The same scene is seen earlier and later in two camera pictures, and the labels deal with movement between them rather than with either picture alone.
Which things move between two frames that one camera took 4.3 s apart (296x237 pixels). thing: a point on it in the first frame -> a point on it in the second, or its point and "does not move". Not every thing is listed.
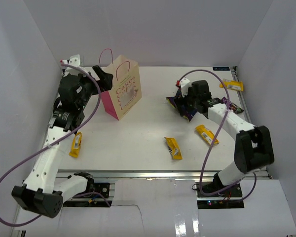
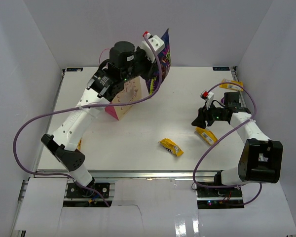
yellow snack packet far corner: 232,85 does not move
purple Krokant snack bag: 189,112 -> 153,83
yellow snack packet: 206,134 does not move
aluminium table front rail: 147,174 does not move
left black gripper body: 90,86 -> 143,66
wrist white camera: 74,60 -> 158,44
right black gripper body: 189,99 -> 216,114
